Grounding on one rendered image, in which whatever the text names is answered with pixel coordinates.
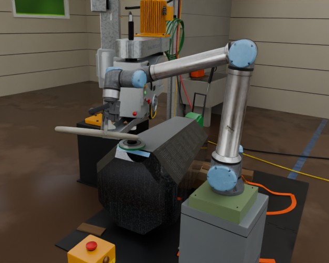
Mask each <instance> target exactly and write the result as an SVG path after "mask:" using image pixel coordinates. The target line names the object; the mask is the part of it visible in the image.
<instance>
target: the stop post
mask: <svg viewBox="0 0 329 263"><path fill-rule="evenodd" d="M90 241H94V242H96V243H97V247H96V249H94V250H88V249H87V248H86V244H87V243H88V242H90ZM67 256H68V263H102V262H103V259H104V257H105V256H109V258H110V260H109V263H115V245H114V244H112V243H110V242H107V241H105V240H102V239H100V238H98V237H96V236H93V235H88V236H87V237H86V238H85V239H84V240H82V241H81V242H80V243H79V244H77V245H76V246H75V247H74V248H72V249H71V250H70V251H69V252H68V253H67Z"/></svg>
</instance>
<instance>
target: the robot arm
mask: <svg viewBox="0 0 329 263"><path fill-rule="evenodd" d="M257 53H258V48H257V45H256V43H255V42H254V41H252V40H250V39H242V40H237V41H233V42H229V43H228V44H227V45H226V46H225V47H222V48H219V49H215V50H211V51H207V52H203V53H199V54H195V55H191V56H187V57H183V58H179V59H175V60H172V61H168V62H164V63H160V64H156V65H150V66H144V67H142V68H139V69H135V70H123V69H122V68H119V67H108V68H107V69H106V71H105V79H104V87H103V95H102V97H103V98H104V102H107V104H104V105H101V106H98V107H96V108H90V109H89V110H88V111H87V112H88V114H89V115H94V114H95V113H96V112H99V111H102V110H103V113H102V122H101V130H104V134H105V136H107V131H108V130H113V129H116V126H114V125H112V122H119V118H120V103H121V102H120V101H118V100H119V99H120V91H121V88H122V87H123V88H138V89H139V88H143V87H144V86H145V85H146V83H149V82H153V81H157V80H160V79H165V78H169V77H173V76H178V75H182V74H187V73H191V72H194V71H198V70H203V69H208V68H212V67H216V66H221V65H225V64H228V76H227V82H226V89H225V96H224V103H223V108H222V115H221V122H220V129H219V136H218V142H217V146H216V151H214V152H213V153H212V156H211V163H210V168H209V170H208V173H207V180H208V182H209V184H210V186H211V188H212V190H213V191H214V192H215V193H217V194H220V195H223V196H237V195H240V194H242V193H243V192H244V183H243V180H242V177H241V176H242V159H243V147H242V146H241V145H240V141H241V136H242V130H243V124H244V118H245V112H246V106H247V102H248V96H249V91H250V84H251V79H252V73H253V70H254V65H255V59H256V56H257ZM111 103H112V105H111Z"/></svg>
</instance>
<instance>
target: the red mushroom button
mask: <svg viewBox="0 0 329 263"><path fill-rule="evenodd" d="M96 247H97V243H96V242H94V241H90V242H88V243H87V244H86V248H87V249H88V250H94V249H96Z"/></svg>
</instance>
